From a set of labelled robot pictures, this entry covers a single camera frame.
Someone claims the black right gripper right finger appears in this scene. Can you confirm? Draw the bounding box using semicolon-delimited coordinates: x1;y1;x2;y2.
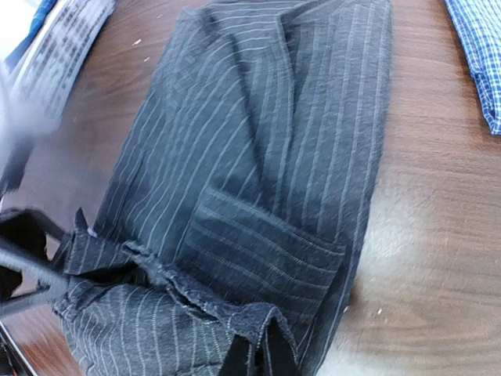
265;319;301;376

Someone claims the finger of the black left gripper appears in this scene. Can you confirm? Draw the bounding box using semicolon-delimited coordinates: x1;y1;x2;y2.
1;284;67;319
0;207;87;291

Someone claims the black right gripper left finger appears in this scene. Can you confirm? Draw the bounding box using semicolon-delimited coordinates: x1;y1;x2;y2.
218;335;254;376

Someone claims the black pinstriped long sleeve shirt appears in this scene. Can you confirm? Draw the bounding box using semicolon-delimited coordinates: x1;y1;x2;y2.
53;1;392;375

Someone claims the white plastic laundry basket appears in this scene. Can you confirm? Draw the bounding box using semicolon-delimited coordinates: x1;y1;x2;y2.
5;0;116;120

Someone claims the light blue checked folded shirt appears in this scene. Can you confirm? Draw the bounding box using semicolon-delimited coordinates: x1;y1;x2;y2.
445;0;500;136

